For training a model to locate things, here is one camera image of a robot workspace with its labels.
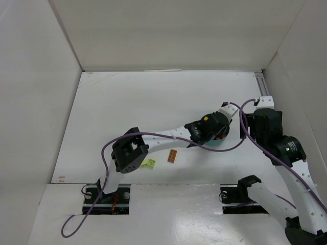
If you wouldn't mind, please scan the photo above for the brown long lego plate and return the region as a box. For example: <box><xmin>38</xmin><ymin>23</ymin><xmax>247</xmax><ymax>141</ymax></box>
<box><xmin>167</xmin><ymin>149</ymin><xmax>177</xmax><ymax>163</ymax></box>

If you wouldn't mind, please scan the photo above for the green hollow lego brick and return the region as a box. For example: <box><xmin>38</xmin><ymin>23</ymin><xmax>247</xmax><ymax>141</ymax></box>
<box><xmin>146</xmin><ymin>159</ymin><xmax>156</xmax><ymax>168</ymax></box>

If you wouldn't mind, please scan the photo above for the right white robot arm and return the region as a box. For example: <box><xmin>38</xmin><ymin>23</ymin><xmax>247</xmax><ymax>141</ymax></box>
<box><xmin>238</xmin><ymin>108</ymin><xmax>326</xmax><ymax>244</ymax></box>

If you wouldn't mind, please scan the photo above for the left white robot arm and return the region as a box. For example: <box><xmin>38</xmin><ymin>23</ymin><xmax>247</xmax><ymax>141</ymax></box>
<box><xmin>102</xmin><ymin>110</ymin><xmax>232</xmax><ymax>194</ymax></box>

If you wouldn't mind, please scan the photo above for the teal round divided container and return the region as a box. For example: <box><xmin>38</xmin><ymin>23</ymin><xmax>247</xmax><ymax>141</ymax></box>
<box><xmin>204</xmin><ymin>126</ymin><xmax>230</xmax><ymax>146</ymax></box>

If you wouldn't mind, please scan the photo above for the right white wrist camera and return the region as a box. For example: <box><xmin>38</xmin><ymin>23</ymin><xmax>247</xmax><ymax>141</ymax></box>
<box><xmin>254</xmin><ymin>96</ymin><xmax>274</xmax><ymax>110</ymax></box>

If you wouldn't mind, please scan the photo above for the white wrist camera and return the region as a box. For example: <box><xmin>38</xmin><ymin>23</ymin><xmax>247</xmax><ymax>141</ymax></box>
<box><xmin>217</xmin><ymin>102</ymin><xmax>238</xmax><ymax>123</ymax></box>
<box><xmin>254</xmin><ymin>96</ymin><xmax>274</xmax><ymax>110</ymax></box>

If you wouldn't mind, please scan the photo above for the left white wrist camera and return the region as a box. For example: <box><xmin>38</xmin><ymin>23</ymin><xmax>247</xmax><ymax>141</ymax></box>
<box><xmin>217</xmin><ymin>102</ymin><xmax>238</xmax><ymax>123</ymax></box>

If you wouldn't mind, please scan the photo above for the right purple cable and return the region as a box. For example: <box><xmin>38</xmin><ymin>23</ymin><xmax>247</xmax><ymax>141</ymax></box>
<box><xmin>239</xmin><ymin>98</ymin><xmax>327</xmax><ymax>215</ymax></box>

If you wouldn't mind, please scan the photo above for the aluminium rail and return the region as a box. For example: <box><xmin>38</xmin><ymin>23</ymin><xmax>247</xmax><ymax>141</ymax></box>
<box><xmin>254</xmin><ymin>72</ymin><xmax>270</xmax><ymax>96</ymax></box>

